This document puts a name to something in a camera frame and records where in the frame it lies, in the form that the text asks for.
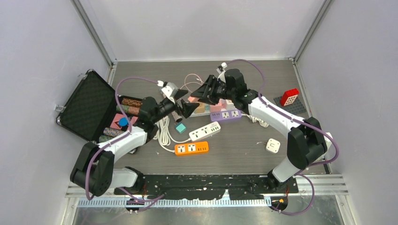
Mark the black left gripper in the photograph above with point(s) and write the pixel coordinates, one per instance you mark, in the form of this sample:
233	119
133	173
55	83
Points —
187	107

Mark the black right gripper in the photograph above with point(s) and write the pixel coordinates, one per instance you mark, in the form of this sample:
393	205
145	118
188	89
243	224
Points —
203	93

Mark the pink charger with cable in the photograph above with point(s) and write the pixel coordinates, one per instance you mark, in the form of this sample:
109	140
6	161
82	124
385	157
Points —
198	81

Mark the pink cube socket adapter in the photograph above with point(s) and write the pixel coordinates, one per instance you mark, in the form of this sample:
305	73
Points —
217	107

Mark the white plug adapter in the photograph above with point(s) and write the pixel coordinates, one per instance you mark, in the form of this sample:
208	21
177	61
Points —
272	146

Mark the tan cube socket adapter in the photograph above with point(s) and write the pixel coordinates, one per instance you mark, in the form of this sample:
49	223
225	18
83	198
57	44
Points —
200	109

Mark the white cube socket adapter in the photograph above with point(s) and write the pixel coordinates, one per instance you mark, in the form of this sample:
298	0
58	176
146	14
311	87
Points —
228	105

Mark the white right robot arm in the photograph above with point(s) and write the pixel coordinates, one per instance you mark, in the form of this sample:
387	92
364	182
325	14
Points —
306	142

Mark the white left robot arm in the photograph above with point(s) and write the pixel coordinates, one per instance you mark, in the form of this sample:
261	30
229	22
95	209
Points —
94	169

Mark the teal plug adapter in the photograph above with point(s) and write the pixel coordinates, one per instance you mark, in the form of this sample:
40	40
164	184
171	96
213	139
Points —
180	128

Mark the white multicolour power strip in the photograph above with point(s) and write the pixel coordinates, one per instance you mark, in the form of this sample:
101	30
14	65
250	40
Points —
207	112

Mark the purple power strip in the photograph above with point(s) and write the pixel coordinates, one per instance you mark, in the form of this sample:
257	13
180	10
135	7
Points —
228	115

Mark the white usb power strip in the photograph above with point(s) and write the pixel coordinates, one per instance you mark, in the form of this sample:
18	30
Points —
205	131

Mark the orange power strip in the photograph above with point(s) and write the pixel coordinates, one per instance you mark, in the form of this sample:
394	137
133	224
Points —
186	149

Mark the blue round chip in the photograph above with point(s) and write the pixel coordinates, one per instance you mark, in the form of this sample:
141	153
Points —
123	122

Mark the red toy brick block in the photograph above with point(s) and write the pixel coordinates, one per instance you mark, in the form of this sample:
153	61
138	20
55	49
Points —
289	97

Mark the black poker chip case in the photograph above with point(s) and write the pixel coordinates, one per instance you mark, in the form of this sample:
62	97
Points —
91	112

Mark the dark grey brick baseplate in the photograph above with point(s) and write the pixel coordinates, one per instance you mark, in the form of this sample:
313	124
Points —
295	108

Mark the white box device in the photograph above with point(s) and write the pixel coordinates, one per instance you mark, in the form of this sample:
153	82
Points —
327	139

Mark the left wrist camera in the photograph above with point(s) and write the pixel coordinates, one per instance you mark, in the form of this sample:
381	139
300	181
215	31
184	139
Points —
168	89

